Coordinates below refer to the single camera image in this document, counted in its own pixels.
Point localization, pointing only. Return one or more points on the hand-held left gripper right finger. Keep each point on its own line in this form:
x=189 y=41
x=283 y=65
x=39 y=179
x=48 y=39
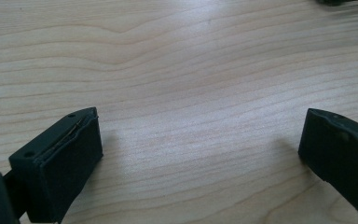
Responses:
x=338 y=149

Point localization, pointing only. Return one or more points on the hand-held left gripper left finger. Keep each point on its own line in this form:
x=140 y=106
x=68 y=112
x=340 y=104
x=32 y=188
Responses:
x=65 y=161

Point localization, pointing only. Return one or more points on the dark object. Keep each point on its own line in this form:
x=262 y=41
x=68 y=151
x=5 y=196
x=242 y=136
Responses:
x=332 y=2

